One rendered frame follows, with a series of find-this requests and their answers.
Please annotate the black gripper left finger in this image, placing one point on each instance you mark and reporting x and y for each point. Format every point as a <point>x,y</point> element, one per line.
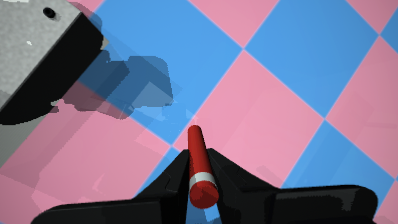
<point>164,201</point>

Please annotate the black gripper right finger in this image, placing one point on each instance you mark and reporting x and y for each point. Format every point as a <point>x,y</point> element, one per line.
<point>246,199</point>

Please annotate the red peg with white band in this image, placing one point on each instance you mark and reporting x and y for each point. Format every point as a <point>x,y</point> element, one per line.
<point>203,189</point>

